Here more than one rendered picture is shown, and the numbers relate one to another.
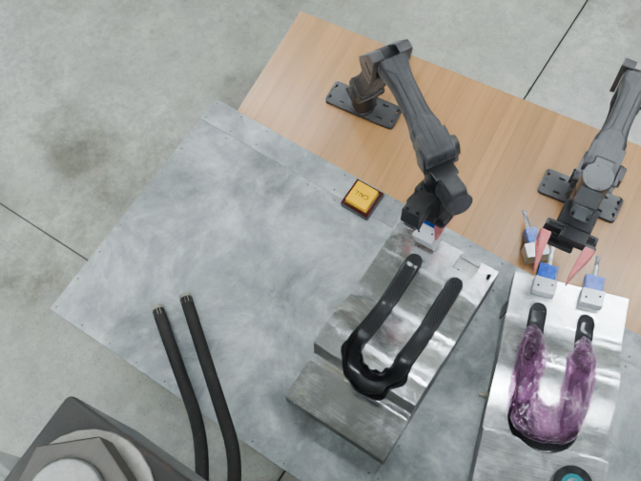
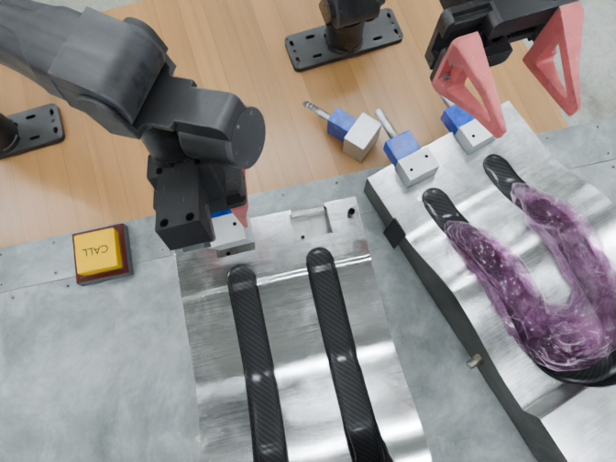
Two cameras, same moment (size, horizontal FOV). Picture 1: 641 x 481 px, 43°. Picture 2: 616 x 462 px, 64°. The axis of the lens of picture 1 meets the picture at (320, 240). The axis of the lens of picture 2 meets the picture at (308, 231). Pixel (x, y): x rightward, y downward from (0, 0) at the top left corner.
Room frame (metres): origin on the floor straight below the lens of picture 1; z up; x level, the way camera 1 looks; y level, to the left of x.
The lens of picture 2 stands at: (0.48, -0.16, 1.55)
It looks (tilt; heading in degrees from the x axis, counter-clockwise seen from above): 74 degrees down; 306
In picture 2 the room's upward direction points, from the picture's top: 2 degrees counter-clockwise
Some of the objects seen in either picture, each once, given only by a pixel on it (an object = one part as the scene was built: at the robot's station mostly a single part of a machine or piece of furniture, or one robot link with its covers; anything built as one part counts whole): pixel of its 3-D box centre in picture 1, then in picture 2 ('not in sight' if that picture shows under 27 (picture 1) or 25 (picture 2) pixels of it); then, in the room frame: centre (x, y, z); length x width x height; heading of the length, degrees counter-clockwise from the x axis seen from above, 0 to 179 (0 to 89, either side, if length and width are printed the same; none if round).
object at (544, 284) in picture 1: (547, 270); (399, 144); (0.56, -0.51, 0.86); 0.13 x 0.05 x 0.05; 152
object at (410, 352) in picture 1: (401, 324); (308, 387); (0.48, -0.14, 0.92); 0.35 x 0.16 x 0.09; 137
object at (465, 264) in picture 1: (466, 267); (310, 225); (0.60, -0.32, 0.87); 0.05 x 0.05 x 0.04; 47
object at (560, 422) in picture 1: (552, 382); (547, 272); (0.30, -0.44, 0.90); 0.26 x 0.18 x 0.08; 154
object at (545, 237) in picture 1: (550, 252); (494, 79); (0.49, -0.43, 1.19); 0.09 x 0.07 x 0.07; 142
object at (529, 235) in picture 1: (529, 234); (336, 122); (0.67, -0.50, 0.82); 0.13 x 0.05 x 0.05; 179
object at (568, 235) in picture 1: (568, 261); (534, 67); (0.47, -0.46, 1.19); 0.09 x 0.07 x 0.07; 142
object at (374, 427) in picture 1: (392, 334); (302, 400); (0.47, -0.12, 0.87); 0.50 x 0.26 x 0.14; 137
